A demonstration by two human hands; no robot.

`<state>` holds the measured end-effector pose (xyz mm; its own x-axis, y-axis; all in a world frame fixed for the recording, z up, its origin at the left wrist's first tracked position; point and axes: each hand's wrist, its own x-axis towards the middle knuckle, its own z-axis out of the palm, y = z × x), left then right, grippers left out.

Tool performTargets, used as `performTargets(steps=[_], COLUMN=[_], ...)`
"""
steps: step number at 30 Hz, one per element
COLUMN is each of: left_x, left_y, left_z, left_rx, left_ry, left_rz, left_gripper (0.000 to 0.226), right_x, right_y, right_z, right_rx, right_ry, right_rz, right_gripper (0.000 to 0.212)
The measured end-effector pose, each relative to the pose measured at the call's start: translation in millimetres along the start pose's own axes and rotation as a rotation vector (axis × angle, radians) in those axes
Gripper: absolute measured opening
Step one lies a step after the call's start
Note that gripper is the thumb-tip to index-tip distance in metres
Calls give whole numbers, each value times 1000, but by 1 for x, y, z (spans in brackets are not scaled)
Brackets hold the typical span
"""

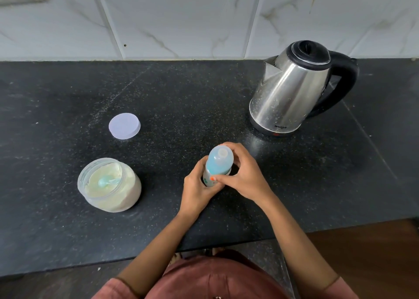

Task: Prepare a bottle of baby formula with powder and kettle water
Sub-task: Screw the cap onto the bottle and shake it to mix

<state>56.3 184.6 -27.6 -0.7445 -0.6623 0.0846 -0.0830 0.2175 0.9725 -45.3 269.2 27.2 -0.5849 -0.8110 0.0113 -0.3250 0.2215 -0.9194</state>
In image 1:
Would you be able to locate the lilac round jar lid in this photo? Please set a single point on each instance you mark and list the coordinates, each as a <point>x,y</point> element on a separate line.
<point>124,126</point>

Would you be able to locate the person's left foot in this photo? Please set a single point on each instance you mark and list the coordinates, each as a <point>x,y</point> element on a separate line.
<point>175,257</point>

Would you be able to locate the light blue measuring scoop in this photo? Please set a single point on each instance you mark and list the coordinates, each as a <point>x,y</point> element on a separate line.
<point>106,181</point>

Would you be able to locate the dark wooden cabinet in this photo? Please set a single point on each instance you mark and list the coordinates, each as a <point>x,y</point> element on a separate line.
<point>370,259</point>

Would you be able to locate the steel electric kettle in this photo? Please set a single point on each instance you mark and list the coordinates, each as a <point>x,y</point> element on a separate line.
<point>288,95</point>

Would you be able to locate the clear milk powder jar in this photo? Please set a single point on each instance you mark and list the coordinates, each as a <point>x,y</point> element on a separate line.
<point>124,194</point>

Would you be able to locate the reddish pink garment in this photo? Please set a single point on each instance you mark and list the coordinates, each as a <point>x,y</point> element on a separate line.
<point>212,279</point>

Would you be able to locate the person's left hand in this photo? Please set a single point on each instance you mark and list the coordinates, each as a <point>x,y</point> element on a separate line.
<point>194,194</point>

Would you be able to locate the person's right hand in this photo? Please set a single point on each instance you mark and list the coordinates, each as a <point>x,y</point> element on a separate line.
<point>248,177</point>

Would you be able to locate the person's right forearm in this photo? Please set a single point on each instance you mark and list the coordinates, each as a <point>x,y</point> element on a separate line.
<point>298,246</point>

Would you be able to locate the blue bottle teat cap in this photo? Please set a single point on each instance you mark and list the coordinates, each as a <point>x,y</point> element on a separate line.
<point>219,161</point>

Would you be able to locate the person's left forearm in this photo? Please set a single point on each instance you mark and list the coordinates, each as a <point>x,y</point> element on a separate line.
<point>154,256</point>

